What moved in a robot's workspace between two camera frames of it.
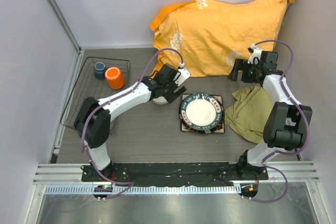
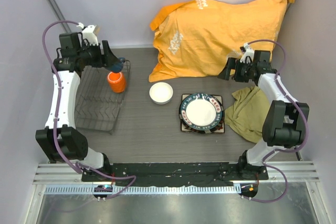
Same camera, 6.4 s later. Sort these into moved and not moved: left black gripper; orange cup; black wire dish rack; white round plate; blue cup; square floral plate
Moved: blue cup; left black gripper
Not moved: square floral plate; black wire dish rack; orange cup; white round plate
